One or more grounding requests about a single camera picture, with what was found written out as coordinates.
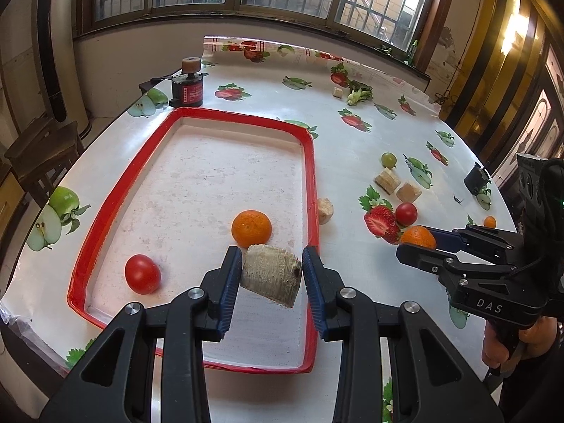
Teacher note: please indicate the red-rimmed white tray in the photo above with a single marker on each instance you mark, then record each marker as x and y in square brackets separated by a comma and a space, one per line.
[198, 185]

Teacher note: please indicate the black motor with cork wheel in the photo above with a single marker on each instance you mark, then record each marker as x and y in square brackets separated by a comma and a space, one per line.
[187, 92]

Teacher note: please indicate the green grape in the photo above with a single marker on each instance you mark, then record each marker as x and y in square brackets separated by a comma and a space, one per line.
[388, 160]

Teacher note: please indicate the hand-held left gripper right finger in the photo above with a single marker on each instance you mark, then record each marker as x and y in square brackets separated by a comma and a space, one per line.
[313, 291]

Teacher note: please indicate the fruit-printed plastic tablecloth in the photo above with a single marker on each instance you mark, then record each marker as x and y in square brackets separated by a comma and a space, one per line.
[352, 150]

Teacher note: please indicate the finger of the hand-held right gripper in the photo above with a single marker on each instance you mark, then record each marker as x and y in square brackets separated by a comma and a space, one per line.
[445, 239]
[423, 257]

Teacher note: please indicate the person's right hand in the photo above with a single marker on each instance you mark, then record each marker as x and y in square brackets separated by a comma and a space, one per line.
[539, 335]

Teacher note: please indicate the green bottle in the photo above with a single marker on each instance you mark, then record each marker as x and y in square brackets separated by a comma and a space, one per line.
[413, 52]

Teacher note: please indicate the yellow drawer cabinet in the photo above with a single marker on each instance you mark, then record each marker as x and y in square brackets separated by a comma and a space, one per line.
[11, 198]

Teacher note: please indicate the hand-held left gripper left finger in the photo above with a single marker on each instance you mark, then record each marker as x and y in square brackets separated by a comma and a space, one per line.
[229, 291]

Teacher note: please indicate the red cherry tomato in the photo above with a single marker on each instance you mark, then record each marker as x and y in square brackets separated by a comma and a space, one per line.
[406, 213]

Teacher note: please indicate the white standing air conditioner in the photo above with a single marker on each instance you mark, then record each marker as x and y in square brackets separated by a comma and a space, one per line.
[48, 53]

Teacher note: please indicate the dark wooden stool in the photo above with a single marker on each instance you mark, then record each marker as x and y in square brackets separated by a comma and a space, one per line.
[44, 154]

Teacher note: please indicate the orange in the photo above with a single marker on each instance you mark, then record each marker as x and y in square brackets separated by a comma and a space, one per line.
[418, 235]
[251, 227]
[490, 221]

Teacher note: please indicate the green vegetable scraps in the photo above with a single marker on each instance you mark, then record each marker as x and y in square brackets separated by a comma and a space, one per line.
[359, 96]

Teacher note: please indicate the golden wooden cabinet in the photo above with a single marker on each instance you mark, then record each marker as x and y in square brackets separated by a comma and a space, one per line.
[493, 75]

